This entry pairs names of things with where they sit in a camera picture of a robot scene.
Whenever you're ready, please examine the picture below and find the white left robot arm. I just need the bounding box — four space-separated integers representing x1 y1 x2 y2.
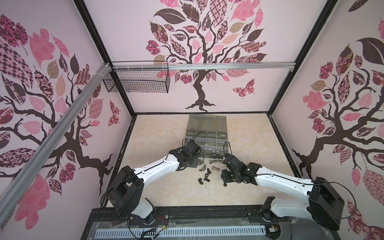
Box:
105 140 202 223

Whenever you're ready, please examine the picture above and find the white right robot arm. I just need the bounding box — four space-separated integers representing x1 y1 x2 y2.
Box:
221 154 345 231

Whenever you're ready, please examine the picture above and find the green transparent organizer box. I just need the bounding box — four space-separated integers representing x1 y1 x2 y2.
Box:
185 114 228 159

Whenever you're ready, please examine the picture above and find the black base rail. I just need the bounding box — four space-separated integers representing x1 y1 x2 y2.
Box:
88 205 279 226

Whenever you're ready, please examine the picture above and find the white slotted cable duct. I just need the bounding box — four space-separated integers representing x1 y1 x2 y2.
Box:
93 226 266 240

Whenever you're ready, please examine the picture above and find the black wire mesh basket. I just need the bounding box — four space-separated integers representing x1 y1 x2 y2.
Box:
103 60 171 94

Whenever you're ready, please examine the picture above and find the aluminium rail back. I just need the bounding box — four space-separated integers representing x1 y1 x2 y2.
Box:
113 62 296 71

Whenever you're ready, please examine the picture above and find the aluminium rail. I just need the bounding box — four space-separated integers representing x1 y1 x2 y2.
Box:
1 63 111 225
113 62 296 71

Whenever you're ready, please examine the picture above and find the aluminium rail left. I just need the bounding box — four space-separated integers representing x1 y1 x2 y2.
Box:
1 63 111 225

